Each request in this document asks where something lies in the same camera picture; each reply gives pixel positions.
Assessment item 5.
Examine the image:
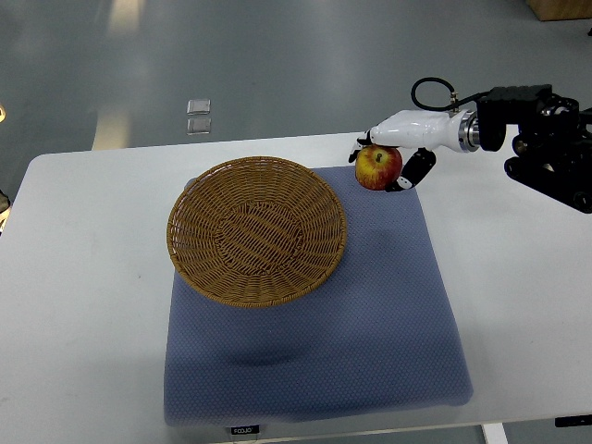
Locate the black table edge bracket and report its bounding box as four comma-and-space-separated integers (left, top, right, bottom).
554, 414, 592, 428

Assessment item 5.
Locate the red yellow apple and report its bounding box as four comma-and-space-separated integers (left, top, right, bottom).
355, 145, 403, 191

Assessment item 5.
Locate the blue quilted cushion mat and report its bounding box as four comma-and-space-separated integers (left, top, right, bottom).
164, 166, 473, 426

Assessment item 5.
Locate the black table control label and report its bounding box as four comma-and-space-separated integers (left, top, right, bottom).
230, 425, 260, 436

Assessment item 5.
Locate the brown wicker basket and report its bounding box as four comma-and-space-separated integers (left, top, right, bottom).
166, 156, 347, 308

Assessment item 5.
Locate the upper floor socket plate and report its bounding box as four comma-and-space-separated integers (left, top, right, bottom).
186, 99, 211, 116

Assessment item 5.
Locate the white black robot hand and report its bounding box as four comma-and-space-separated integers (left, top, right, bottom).
348, 110, 480, 191

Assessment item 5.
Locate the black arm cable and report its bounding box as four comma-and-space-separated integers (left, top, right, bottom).
411, 77, 487, 114

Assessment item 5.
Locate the white table leg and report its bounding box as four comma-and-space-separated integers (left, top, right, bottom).
481, 423, 509, 444

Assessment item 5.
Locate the wooden box corner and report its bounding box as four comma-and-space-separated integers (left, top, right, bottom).
526, 0, 592, 21

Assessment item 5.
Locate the floor socket plate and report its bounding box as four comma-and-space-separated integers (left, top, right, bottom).
186, 117, 212, 135
186, 99, 211, 116

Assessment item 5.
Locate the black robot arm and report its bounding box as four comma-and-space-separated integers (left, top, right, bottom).
475, 84, 591, 214

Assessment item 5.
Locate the lower floor socket plate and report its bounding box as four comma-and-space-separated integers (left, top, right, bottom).
186, 117, 212, 135

